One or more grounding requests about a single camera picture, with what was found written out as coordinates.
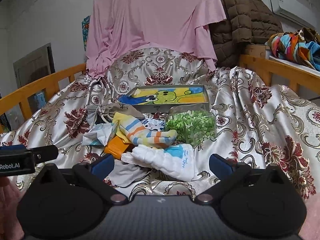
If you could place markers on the colourful wall poster left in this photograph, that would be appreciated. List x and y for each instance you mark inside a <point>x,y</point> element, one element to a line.
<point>85,28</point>

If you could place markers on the blue white patterned small box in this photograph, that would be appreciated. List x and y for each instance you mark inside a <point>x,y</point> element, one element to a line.
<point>154,124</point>

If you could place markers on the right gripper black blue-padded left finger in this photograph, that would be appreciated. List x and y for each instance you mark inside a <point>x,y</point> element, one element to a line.
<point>92,176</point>

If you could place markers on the colourful striped fabric pile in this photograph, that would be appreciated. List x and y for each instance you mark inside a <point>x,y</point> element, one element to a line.
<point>300,47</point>

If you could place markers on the white quilted cloth blue print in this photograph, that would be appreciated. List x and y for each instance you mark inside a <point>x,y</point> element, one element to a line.
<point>176,161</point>

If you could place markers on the clear bag of green pieces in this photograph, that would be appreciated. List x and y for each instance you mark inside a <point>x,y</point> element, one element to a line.
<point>193,123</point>

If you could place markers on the grey box with cartoon drawing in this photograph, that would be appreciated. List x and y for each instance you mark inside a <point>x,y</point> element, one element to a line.
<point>162,98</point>

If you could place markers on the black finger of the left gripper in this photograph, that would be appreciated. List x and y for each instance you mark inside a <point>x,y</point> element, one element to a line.
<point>45,153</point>

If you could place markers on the grey cloth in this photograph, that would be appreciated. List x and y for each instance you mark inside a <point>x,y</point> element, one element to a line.
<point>124,174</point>

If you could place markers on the beige drawstring bag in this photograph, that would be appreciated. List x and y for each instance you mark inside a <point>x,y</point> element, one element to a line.
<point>108,111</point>

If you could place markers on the orange wooden left bed rail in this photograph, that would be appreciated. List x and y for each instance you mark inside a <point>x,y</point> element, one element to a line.
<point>50,85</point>

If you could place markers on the white light-blue cloth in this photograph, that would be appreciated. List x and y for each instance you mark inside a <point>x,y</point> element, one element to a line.
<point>99,135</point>

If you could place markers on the white air conditioner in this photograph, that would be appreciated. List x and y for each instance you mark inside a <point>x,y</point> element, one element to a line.
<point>295,12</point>

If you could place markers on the orange wooden right bed rail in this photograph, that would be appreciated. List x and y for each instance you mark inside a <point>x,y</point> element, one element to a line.
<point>266,68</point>

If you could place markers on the grey wall panel door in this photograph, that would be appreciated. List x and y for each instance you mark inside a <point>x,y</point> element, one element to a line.
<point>37,64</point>

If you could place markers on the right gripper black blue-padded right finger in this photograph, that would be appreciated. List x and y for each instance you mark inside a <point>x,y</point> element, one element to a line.
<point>230,175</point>

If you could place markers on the orange soft pouch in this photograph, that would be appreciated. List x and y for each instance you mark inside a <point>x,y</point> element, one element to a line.
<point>116,147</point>

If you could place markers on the brown quilted jacket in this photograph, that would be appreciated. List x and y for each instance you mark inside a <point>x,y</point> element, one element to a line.
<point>247,22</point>

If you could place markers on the orange wooden bed rail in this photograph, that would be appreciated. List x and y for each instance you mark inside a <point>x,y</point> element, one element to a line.
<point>266,68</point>
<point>50,85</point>

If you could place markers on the pink hanging sheet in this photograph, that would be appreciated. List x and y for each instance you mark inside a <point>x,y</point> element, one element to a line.
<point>119,26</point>

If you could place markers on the striped yellow sock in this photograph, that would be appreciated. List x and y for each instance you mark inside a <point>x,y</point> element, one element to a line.
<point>131,130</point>

